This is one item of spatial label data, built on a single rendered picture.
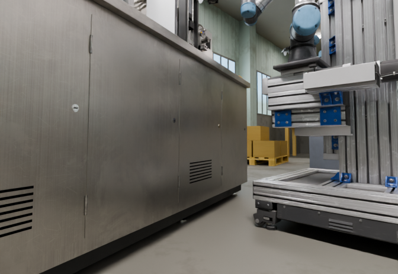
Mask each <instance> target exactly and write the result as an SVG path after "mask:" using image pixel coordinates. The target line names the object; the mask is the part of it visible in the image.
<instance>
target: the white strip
mask: <svg viewBox="0 0 398 274"><path fill-rule="evenodd" d="M144 1H147V10H146V16H148V17H149V18H151V19H152V20H154V21H155V22H157V23H158V24H160V25H161V26H163V27H165V28H166V29H167V30H169V31H170V32H172V33H174V34H175V0H137V3H141V2H144Z"/></svg>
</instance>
